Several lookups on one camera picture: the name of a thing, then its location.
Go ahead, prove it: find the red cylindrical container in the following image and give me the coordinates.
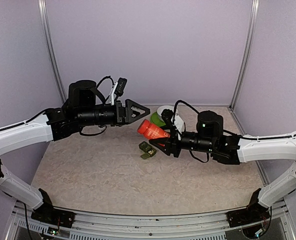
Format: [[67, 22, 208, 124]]
[[137, 119, 171, 140]]

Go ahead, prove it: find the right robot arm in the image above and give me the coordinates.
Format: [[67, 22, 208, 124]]
[[149, 109, 296, 222]]

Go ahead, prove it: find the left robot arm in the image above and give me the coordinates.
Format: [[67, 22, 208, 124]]
[[0, 78, 150, 223]]

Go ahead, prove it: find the green plate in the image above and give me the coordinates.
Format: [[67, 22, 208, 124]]
[[150, 112, 166, 128]]

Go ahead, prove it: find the white ceramic bowl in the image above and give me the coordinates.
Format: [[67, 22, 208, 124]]
[[156, 105, 174, 120]]

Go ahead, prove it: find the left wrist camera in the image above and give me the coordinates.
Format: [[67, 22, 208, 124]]
[[108, 77, 128, 106]]

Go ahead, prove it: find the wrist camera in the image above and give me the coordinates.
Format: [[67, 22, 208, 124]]
[[108, 77, 128, 106], [162, 110, 185, 133]]

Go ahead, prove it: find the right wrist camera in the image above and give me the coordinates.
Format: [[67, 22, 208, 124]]
[[162, 110, 185, 133]]

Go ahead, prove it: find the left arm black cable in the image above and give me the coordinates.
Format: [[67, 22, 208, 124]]
[[96, 75, 115, 93]]

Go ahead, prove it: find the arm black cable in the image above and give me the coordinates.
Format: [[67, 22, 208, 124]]
[[171, 99, 200, 118], [96, 75, 115, 93]]

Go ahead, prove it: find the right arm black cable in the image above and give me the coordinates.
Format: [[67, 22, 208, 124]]
[[171, 99, 200, 118]]

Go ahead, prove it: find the front aluminium rail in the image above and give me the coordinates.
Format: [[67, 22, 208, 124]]
[[5, 197, 296, 240]]

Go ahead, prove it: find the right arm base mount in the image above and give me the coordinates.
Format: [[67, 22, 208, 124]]
[[226, 188, 271, 228]]

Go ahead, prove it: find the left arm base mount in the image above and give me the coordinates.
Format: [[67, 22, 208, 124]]
[[31, 188, 75, 229]]

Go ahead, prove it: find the left aluminium frame post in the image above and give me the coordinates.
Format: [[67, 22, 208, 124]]
[[37, 0, 67, 104]]

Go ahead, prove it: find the aluminium frame post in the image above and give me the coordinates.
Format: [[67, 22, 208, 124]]
[[37, 0, 67, 104], [229, 0, 260, 112]]

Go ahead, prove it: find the right aluminium frame post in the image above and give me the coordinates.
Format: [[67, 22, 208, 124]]
[[229, 0, 260, 112]]

